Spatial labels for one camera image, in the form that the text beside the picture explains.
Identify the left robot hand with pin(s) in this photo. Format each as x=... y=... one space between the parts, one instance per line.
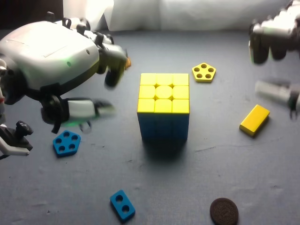
x=47 y=51

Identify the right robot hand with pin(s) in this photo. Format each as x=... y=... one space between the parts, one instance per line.
x=279 y=28

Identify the colourful puzzle cube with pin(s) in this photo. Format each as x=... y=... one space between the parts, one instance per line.
x=161 y=93

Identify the orange swirl toy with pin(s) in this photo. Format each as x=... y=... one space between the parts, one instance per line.
x=128 y=63

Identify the yellow pentagon block with holes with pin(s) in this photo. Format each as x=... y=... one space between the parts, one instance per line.
x=203 y=73

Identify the white sheet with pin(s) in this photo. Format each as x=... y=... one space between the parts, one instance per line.
x=187 y=14

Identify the blue pentagon block with holes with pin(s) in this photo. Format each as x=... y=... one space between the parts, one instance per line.
x=66 y=143

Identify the yellow rectangular block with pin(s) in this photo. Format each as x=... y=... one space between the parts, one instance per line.
x=255 y=119

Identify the grey table cloth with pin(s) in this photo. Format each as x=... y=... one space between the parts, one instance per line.
x=93 y=178

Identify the blue two-hole block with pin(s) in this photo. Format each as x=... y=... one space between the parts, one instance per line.
x=122 y=212

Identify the dark chocolate sandwich cookie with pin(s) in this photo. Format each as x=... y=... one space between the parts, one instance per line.
x=223 y=212

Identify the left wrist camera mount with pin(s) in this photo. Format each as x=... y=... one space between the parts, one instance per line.
x=16 y=140

